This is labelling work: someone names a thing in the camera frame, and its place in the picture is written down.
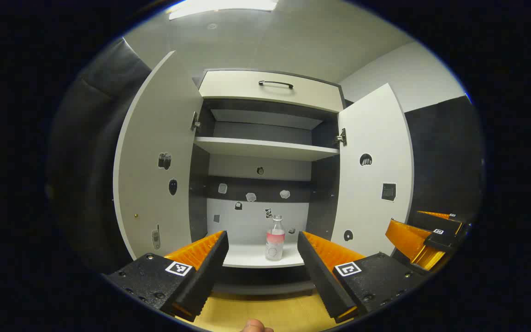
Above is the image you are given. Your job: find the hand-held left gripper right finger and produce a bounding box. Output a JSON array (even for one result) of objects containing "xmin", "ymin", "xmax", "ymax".
[{"xmin": 297, "ymin": 231, "xmax": 432, "ymax": 323}]

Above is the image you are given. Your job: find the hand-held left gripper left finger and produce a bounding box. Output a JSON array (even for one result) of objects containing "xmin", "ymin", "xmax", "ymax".
[{"xmin": 102, "ymin": 230, "xmax": 230, "ymax": 322}]

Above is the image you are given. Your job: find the clear bottle with pink label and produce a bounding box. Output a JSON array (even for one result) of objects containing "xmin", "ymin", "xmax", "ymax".
[{"xmin": 265, "ymin": 214, "xmax": 286, "ymax": 261}]

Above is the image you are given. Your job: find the white cabinet door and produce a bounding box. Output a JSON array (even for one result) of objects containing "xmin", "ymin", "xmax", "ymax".
[
  {"xmin": 112, "ymin": 50, "xmax": 204, "ymax": 261},
  {"xmin": 330, "ymin": 83, "xmax": 414, "ymax": 256}
]

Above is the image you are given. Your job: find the white cabinet shelf board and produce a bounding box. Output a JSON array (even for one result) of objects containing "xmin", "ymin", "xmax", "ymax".
[
  {"xmin": 194, "ymin": 137, "xmax": 341, "ymax": 162},
  {"xmin": 205, "ymin": 232, "xmax": 306, "ymax": 269}
]

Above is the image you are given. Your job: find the white cabinet drawer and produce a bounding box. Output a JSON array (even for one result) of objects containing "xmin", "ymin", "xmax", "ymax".
[{"xmin": 199, "ymin": 70, "xmax": 345, "ymax": 113}]

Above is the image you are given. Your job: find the black backdrop cloth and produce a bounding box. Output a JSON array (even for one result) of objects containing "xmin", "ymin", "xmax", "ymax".
[{"xmin": 47, "ymin": 37, "xmax": 485, "ymax": 275}]

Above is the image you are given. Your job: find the ceiling light panel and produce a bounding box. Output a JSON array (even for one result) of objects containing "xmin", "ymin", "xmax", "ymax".
[{"xmin": 169, "ymin": 0, "xmax": 279, "ymax": 20}]

